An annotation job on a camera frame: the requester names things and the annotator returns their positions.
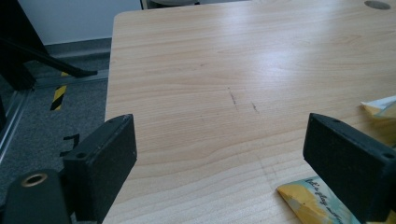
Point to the grey round table grommet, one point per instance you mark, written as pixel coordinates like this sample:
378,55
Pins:
377,4

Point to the black and yellow floor tape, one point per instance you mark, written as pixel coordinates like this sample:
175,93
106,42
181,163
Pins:
59,96

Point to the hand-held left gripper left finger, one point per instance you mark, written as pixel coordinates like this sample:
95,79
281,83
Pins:
99,161

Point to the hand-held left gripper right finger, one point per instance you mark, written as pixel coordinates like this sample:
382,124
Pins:
351,158

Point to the orange slice print cloth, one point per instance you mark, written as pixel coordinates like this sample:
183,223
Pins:
305,199

